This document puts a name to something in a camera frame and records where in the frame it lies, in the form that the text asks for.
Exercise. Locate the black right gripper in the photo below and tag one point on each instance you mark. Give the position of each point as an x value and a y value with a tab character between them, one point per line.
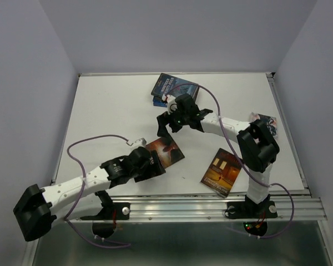
164	119

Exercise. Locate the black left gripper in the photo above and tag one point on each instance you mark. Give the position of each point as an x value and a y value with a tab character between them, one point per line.
159	169

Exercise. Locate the Three Days to See book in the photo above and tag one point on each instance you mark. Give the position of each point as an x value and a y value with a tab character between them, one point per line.
168	151

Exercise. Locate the Nineteen Eighty-Four blue book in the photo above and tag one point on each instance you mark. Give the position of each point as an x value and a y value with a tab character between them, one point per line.
168	84

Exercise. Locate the brown orange Leonard Tulane book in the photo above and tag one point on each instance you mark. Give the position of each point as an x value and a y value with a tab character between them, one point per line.
222	173

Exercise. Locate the floral white Little Women book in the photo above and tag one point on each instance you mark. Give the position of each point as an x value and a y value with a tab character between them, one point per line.
269	121

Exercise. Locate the A Tale of Two Cities book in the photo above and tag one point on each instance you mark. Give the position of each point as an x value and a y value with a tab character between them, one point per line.
196	95

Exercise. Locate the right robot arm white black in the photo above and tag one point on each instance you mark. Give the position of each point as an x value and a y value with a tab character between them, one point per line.
257	146

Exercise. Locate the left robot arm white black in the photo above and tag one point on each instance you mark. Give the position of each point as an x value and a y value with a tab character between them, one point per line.
39	208

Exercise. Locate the Jane Eyre blue book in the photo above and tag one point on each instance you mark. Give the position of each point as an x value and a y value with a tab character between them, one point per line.
157	101

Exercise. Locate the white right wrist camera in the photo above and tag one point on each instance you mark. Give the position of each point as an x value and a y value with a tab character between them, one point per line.
170	102

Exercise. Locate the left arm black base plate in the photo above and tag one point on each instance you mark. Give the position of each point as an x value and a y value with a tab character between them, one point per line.
110	210

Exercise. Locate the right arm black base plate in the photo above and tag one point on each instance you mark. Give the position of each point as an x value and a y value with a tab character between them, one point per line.
244	210

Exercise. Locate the aluminium front rail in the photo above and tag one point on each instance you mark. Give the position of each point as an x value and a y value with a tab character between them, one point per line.
194	209

